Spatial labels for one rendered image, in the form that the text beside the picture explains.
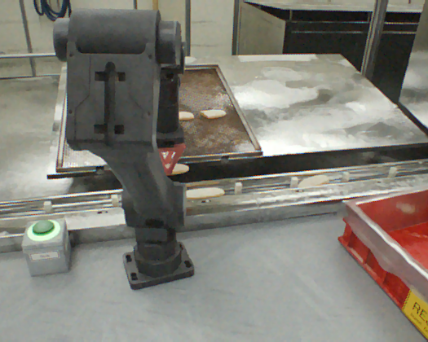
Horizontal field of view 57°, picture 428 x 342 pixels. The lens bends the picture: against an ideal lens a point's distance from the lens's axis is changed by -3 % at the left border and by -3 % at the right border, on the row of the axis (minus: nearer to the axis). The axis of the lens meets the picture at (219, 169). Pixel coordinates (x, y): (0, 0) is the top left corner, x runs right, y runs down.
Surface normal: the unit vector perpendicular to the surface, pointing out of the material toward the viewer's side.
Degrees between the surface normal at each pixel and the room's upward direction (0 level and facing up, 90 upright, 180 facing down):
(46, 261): 90
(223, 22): 90
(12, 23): 90
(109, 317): 0
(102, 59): 64
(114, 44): 83
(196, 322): 0
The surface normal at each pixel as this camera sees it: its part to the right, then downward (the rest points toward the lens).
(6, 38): 0.24, 0.49
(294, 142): 0.08, -0.76
